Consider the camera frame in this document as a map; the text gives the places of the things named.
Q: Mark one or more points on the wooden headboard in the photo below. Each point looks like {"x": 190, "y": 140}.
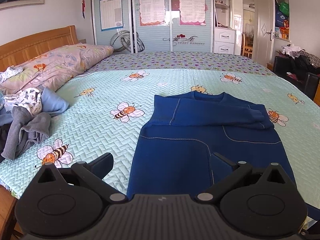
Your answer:
{"x": 24, "y": 49}

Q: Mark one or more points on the wooden dresser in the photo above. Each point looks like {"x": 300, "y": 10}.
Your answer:
{"x": 316, "y": 99}

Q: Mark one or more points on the wooden chair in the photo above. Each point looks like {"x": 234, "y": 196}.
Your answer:
{"x": 246, "y": 50}

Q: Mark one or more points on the heart pattern bedsheet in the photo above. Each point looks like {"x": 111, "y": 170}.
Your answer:
{"x": 181, "y": 60}

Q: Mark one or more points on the shelf niche with bags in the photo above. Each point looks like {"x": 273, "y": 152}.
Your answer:
{"x": 282, "y": 19}

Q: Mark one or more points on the light blue garment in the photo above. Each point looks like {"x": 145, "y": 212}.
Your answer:
{"x": 52, "y": 103}

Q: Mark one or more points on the clothes pile on stool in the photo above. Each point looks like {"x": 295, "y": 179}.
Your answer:
{"x": 300, "y": 62}

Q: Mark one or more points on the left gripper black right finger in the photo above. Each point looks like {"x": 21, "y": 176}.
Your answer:
{"x": 227, "y": 175}

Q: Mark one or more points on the blue knit sweater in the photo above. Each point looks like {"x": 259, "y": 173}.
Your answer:
{"x": 173, "y": 150}

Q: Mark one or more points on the mint quilted bee bedspread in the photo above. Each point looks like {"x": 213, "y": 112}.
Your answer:
{"x": 107, "y": 112}

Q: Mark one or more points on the floral pink pillow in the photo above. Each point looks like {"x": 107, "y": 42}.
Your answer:
{"x": 54, "y": 68}

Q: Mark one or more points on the white patterned garment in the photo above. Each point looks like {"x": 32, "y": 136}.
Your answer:
{"x": 29, "y": 99}

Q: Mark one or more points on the white door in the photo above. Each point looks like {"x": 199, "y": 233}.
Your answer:
{"x": 264, "y": 31}

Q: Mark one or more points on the red hanging ornament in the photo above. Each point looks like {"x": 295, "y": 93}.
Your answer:
{"x": 83, "y": 5}

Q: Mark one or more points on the grey garment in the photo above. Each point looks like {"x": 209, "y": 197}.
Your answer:
{"x": 25, "y": 131}

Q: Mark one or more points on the sliding door wardrobe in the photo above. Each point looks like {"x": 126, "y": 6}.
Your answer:
{"x": 135, "y": 26}

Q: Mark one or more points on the white drawer shelf unit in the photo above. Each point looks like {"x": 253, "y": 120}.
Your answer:
{"x": 224, "y": 35}

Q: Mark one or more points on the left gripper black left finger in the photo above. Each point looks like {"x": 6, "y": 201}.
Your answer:
{"x": 91, "y": 175}

